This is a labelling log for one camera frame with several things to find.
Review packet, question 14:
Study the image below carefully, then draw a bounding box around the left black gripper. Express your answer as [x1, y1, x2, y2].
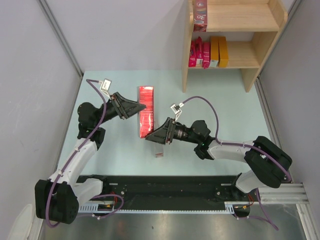
[94, 92, 146, 127]

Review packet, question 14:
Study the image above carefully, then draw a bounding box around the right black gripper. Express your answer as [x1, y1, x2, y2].
[146, 117, 200, 145]

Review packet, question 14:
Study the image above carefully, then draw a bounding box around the silver toothpaste box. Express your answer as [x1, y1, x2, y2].
[138, 86, 154, 139]
[154, 143, 164, 158]

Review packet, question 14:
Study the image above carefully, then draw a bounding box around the pink toothpaste box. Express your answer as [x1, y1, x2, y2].
[188, 40, 197, 68]
[195, 36, 203, 66]
[202, 42, 211, 69]

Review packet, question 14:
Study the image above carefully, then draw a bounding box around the gold R&O toothpaste box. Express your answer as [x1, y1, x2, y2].
[209, 36, 219, 68]

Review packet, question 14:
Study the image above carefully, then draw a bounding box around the orange toothpaste box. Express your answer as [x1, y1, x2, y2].
[218, 36, 229, 68]

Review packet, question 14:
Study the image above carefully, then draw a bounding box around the red 3D toothpaste box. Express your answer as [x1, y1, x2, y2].
[193, 0, 208, 32]

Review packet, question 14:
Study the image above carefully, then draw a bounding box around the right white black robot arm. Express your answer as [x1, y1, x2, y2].
[145, 117, 293, 201]

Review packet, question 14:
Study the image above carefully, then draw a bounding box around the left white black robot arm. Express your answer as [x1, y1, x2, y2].
[34, 92, 146, 224]

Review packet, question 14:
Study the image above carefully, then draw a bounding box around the wooden two-tier shelf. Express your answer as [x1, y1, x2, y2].
[181, 0, 289, 94]

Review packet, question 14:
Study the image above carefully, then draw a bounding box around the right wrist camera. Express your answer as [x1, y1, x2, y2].
[170, 102, 184, 122]

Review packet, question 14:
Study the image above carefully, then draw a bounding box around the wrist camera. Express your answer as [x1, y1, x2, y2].
[99, 78, 112, 96]
[170, 102, 184, 122]

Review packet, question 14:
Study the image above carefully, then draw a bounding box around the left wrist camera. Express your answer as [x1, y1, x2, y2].
[99, 78, 112, 96]

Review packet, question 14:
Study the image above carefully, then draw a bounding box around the white slotted cable duct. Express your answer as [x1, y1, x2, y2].
[78, 200, 251, 215]

